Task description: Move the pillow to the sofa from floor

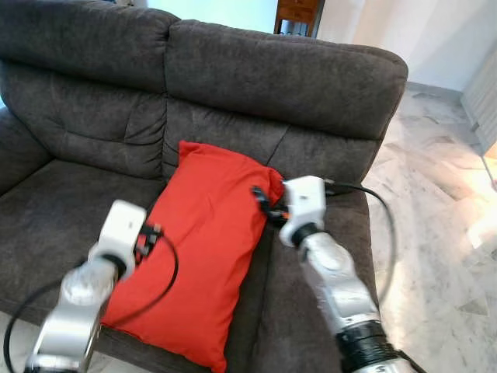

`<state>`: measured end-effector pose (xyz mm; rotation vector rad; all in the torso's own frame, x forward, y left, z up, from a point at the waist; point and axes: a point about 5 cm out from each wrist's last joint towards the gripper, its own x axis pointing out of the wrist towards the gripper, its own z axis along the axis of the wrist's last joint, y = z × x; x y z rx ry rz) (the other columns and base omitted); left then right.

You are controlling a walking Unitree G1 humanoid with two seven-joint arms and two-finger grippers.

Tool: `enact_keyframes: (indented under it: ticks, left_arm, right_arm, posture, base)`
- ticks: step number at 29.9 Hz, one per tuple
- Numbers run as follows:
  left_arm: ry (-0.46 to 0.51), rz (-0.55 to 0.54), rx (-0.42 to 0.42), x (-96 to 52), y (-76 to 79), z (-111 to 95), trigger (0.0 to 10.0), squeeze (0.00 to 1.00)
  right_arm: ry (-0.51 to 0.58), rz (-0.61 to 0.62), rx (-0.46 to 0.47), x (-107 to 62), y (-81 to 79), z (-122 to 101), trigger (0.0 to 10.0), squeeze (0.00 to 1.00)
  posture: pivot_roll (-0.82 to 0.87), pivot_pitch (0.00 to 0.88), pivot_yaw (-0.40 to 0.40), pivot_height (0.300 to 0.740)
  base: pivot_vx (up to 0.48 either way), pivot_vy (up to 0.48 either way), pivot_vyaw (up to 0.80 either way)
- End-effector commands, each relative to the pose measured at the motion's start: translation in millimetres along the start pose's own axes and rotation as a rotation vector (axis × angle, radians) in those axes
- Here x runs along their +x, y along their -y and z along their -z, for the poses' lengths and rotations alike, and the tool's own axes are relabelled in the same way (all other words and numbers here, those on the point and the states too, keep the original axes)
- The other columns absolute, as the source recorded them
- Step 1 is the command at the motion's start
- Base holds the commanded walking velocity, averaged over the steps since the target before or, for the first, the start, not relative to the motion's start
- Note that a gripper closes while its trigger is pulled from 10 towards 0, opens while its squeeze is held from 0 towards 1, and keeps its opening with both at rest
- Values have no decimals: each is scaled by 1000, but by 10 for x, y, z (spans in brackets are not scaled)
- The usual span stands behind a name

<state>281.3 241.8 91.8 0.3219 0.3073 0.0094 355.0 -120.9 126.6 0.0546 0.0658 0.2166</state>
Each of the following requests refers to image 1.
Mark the red pillow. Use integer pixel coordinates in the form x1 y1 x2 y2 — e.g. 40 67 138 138
100 140 285 373

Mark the grey fabric sofa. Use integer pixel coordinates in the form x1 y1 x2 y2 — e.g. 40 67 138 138
0 0 409 373

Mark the white slatted furniture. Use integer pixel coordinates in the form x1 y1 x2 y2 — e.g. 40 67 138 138
461 45 497 158

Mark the brown wooden cabinet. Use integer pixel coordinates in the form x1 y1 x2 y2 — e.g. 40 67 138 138
273 0 321 39

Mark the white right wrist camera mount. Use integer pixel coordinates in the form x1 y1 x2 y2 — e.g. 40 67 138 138
279 175 328 249

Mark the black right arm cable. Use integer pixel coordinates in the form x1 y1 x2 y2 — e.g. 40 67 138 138
324 180 398 305

